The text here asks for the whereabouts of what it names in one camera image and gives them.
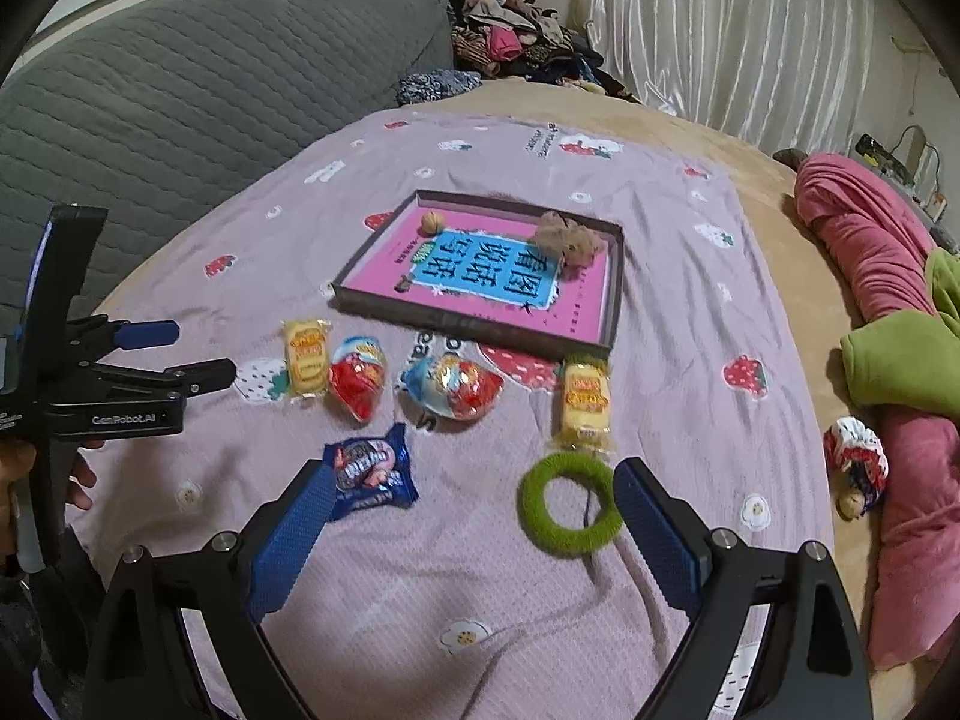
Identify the yellow cake packet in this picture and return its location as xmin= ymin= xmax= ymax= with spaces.
xmin=281 ymin=317 xmax=333 ymax=400
xmin=551 ymin=356 xmax=616 ymax=456

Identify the pile of clothes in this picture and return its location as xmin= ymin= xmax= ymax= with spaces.
xmin=439 ymin=0 xmax=638 ymax=102

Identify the pink book-lined box tray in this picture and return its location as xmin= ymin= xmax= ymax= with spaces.
xmin=330 ymin=189 xmax=627 ymax=365

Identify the black bag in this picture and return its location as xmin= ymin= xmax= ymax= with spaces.
xmin=856 ymin=133 xmax=901 ymax=166

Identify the pink quilt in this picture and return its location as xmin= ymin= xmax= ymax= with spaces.
xmin=795 ymin=151 xmax=960 ymax=668

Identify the blue cookie packet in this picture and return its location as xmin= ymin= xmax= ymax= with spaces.
xmin=322 ymin=422 xmax=419 ymax=522

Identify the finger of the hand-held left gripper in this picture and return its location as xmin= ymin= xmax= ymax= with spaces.
xmin=45 ymin=358 xmax=238 ymax=400
xmin=66 ymin=317 xmax=182 ymax=352

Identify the beige scrunchie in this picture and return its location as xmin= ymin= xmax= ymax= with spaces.
xmin=536 ymin=210 xmax=603 ymax=267

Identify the tan bed sheet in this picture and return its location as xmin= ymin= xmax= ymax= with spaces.
xmin=96 ymin=79 xmax=901 ymax=720

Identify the dark floral cloth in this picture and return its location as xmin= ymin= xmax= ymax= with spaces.
xmin=395 ymin=69 xmax=482 ymax=107

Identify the green blanket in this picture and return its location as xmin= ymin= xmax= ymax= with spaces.
xmin=840 ymin=247 xmax=960 ymax=428

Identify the pink book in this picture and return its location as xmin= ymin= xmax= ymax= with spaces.
xmin=349 ymin=204 xmax=612 ymax=338

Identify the egg-shaped toy packet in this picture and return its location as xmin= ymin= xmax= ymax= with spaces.
xmin=328 ymin=336 xmax=389 ymax=425
xmin=397 ymin=352 xmax=505 ymax=425

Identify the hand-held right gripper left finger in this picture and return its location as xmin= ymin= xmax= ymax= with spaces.
xmin=82 ymin=457 xmax=338 ymax=720

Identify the green fuzzy ring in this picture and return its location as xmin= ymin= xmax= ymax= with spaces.
xmin=517 ymin=452 xmax=623 ymax=560

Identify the person's left hand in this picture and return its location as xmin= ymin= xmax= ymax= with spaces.
xmin=0 ymin=439 xmax=100 ymax=563

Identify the small clown doll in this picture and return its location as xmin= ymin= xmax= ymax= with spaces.
xmin=823 ymin=416 xmax=891 ymax=522

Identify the pink printed blanket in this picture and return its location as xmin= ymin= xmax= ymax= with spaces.
xmin=64 ymin=109 xmax=837 ymax=720

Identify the grey quilted headboard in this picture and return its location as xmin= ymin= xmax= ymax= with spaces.
xmin=0 ymin=0 xmax=455 ymax=331

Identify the white satin curtain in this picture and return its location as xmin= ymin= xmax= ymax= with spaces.
xmin=570 ymin=0 xmax=901 ymax=158

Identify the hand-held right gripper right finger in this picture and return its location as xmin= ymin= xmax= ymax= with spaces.
xmin=611 ymin=456 xmax=875 ymax=720

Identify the oval table mirror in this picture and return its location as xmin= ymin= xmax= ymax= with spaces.
xmin=896 ymin=124 xmax=929 ymax=173

